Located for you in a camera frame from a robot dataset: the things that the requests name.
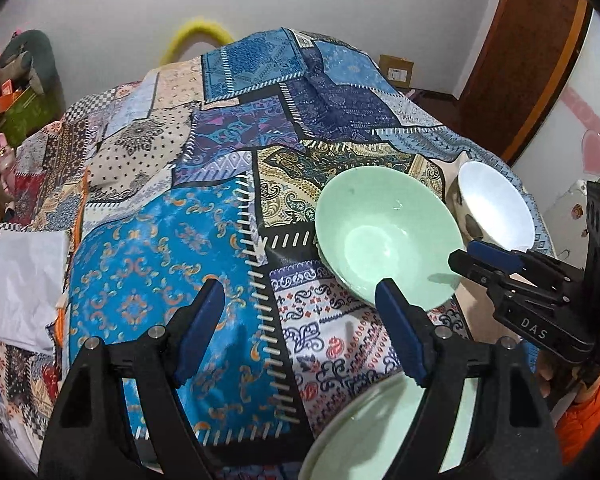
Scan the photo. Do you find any mint green bowl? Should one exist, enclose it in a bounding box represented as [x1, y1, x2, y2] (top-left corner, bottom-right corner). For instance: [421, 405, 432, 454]
[314, 166, 464, 311]

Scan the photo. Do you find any mint green plate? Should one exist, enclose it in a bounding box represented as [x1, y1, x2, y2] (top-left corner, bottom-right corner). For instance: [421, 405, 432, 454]
[298, 372, 481, 480]

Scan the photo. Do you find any operator's right hand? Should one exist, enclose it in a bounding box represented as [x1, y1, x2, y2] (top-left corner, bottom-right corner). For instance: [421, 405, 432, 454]
[535, 350, 600, 404]

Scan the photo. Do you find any white bowl with brown spots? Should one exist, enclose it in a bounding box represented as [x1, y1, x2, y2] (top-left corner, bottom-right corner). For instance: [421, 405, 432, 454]
[448, 162, 535, 252]

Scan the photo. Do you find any white sticker-covered board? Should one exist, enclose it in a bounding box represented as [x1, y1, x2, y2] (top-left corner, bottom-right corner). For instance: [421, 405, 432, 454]
[544, 180, 588, 266]

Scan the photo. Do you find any patchwork blue tablecloth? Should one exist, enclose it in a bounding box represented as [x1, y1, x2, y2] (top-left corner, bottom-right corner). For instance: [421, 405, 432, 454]
[0, 27, 556, 480]

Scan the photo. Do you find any white folded cloth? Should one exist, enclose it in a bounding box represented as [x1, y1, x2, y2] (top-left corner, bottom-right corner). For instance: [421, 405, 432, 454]
[0, 231, 69, 354]

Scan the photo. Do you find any cardboard box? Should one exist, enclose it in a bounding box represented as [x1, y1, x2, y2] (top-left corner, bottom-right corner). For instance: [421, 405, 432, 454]
[379, 54, 414, 89]

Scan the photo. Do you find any pink bunny toy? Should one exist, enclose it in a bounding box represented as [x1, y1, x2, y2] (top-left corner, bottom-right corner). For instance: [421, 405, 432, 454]
[0, 132, 16, 195]

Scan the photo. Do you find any green chair with clutter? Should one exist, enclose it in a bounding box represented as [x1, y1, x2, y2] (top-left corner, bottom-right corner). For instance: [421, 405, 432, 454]
[0, 29, 65, 146]

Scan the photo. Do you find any wooden door frame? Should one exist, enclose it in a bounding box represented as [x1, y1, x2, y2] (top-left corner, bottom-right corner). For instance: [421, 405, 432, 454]
[460, 0, 592, 164]

